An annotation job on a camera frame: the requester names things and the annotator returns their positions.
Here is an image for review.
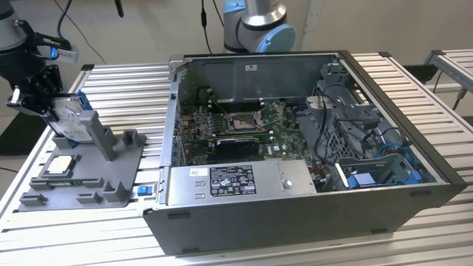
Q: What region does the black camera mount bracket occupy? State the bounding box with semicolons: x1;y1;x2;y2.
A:
15;19;72;60

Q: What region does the metal socket cover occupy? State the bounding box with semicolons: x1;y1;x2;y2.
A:
257;106;288;126

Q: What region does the metal locking lever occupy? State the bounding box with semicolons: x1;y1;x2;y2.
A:
209;100;228;114

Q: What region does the silver power supply unit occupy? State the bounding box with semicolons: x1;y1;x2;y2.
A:
165;159;318;208

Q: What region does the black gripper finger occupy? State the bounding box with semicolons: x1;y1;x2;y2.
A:
5;85;60;122

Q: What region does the short black rod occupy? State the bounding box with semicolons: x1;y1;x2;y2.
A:
112;0;125;19

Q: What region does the gray perforated drive cage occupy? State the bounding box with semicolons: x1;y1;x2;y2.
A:
297;80;385;167

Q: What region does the dark gray PC case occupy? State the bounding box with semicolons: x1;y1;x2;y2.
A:
141;49;469;256

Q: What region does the black floor object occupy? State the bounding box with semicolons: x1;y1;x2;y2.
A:
0;112;49;156

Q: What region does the blue wire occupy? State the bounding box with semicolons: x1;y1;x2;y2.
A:
376;141;412;156

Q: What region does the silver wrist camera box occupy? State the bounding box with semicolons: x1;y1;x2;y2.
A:
49;44;80;64

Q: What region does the gray plastic parts rack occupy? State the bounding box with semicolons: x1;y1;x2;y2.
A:
16;110;149;213

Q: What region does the green motherboard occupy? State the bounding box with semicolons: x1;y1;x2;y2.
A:
178;95;314;165

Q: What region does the thin wall wire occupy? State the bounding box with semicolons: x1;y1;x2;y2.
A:
72;26;109;65

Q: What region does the metal disk bay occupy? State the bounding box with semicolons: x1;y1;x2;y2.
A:
334;154;422;192

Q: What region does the CPU socket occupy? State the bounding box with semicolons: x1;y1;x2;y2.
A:
226;111;268;133

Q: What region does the green RAM stick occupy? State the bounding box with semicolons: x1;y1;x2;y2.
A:
35;179;101;187

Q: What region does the thin black hanging cable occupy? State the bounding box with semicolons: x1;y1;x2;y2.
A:
200;0;214;54

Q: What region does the hard disk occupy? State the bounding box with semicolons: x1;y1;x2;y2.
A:
47;90;93;148

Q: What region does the dangling dark cable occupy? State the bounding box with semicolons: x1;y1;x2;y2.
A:
453;85;468;112

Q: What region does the black graphics card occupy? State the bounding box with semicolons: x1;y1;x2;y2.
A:
208;138;268;164

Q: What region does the black camera cable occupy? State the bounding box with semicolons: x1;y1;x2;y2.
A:
55;0;77;39

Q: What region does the silver CPU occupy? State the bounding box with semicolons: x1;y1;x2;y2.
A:
47;155;77;175

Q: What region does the blue plastic carrier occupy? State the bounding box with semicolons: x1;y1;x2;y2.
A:
348;173;377;191

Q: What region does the black wire with connector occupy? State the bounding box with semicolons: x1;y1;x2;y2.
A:
362;117;404;151

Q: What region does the metal slat side table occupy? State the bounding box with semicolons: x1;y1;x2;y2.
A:
424;49;473;93

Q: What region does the black box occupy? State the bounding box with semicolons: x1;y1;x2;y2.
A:
401;64;445;84

